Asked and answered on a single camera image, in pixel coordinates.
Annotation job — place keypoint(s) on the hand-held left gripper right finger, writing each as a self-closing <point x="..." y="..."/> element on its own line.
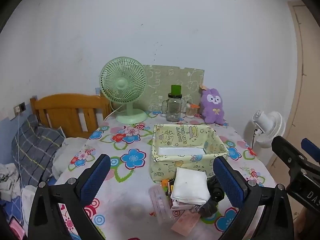
<point x="228" y="183"/>

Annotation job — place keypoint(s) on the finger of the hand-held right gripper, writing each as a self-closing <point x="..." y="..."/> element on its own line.
<point x="290" y="155"/>
<point x="311" y="150"/>

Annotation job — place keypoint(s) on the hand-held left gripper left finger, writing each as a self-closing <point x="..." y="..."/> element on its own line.
<point x="96" y="180"/>

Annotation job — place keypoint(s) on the black cloth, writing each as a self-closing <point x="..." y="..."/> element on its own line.
<point x="215" y="190"/>

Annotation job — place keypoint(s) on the white towel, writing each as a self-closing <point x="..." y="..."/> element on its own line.
<point x="190" y="185"/>

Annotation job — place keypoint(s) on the yellow-green printed fabric storage box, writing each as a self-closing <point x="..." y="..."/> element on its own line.
<point x="180" y="132"/>

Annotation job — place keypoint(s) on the floral tablecloth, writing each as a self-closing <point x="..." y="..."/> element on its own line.
<point x="120" y="200"/>

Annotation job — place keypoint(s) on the white bed sheet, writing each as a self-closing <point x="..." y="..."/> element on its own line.
<point x="67" y="155"/>

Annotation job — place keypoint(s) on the white standing fan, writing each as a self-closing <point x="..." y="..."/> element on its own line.
<point x="265" y="123"/>

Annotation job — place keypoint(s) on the white flat pad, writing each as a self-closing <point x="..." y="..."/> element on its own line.
<point x="182" y="150"/>

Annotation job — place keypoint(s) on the pink paper card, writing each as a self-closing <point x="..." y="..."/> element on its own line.
<point x="185" y="223"/>

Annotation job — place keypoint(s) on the grey plaid bedding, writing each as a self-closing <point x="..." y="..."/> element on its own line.
<point x="37" y="150"/>

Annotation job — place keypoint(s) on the clear plastic bag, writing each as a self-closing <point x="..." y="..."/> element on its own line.
<point x="158" y="202"/>

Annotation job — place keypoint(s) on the beige door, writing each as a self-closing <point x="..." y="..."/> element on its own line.
<point x="310" y="80"/>

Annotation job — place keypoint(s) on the purple plush bunny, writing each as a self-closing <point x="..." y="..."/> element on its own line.
<point x="212" y="112"/>

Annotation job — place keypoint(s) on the cotton swab container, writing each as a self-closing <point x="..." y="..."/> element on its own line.
<point x="191" y="113"/>

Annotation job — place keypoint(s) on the wooden headboard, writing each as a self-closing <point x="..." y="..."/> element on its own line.
<point x="65" y="102"/>

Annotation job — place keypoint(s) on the orange scissors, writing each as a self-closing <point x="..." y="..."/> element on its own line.
<point x="193" y="106"/>

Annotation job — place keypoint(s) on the grey white clothes pile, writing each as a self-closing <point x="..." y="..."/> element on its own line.
<point x="8" y="180"/>

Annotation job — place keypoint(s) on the blue checked bedding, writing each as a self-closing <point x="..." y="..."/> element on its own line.
<point x="12" y="210"/>

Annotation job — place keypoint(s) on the green desk fan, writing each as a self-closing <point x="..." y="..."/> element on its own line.
<point x="122" y="82"/>

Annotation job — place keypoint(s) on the green plastic cup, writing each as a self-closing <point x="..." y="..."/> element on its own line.
<point x="176" y="91"/>

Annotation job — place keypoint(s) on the green cartoon printed board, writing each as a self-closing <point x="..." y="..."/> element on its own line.
<point x="162" y="80"/>

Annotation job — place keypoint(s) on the wall socket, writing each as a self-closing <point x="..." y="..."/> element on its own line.
<point x="20" y="107"/>

